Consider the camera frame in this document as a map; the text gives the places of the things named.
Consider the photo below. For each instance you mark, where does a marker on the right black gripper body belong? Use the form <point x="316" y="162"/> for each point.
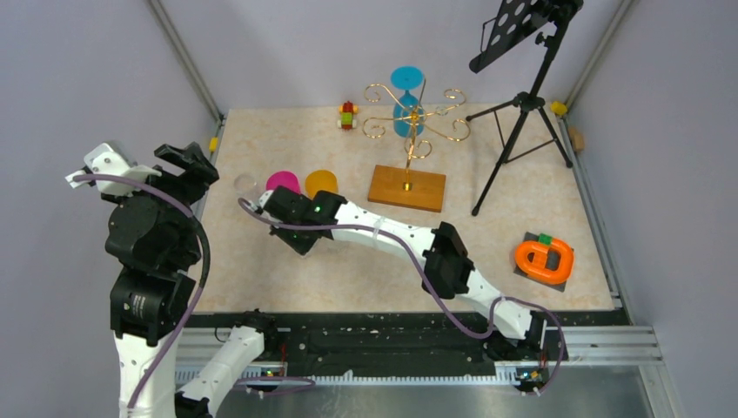
<point x="293" y="239"/>

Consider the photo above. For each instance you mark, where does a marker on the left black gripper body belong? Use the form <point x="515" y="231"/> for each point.
<point x="187" y="190"/>

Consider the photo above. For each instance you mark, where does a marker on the yellow wine glass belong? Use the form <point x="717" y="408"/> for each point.
<point x="321" y="181"/>

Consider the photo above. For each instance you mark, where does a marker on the magenta wine glass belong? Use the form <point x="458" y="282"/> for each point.
<point x="285" y="179"/>

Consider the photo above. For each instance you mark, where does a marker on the gold wire glass rack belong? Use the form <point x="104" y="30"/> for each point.
<point x="403" y="186"/>

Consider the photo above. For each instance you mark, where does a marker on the blue wine glass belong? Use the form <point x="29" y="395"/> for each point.
<point x="405" y="79"/>

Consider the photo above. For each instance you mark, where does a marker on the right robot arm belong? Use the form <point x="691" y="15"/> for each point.
<point x="438" y="255"/>

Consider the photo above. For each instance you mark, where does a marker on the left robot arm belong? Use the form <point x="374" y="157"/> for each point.
<point x="155" y="236"/>

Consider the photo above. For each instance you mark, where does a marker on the colourful toy car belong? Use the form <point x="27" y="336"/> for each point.
<point x="347" y="116"/>

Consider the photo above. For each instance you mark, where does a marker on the orange tape dispenser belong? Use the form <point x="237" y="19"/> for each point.
<point x="545" y="260"/>

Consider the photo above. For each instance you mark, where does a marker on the yellow corner clamp right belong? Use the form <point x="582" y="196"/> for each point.
<point x="559" y="109"/>

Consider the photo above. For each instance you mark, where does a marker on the black music stand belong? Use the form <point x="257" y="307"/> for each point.
<point x="545" y="23"/>

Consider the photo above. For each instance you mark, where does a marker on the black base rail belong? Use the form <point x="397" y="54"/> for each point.
<point x="426" y="348"/>

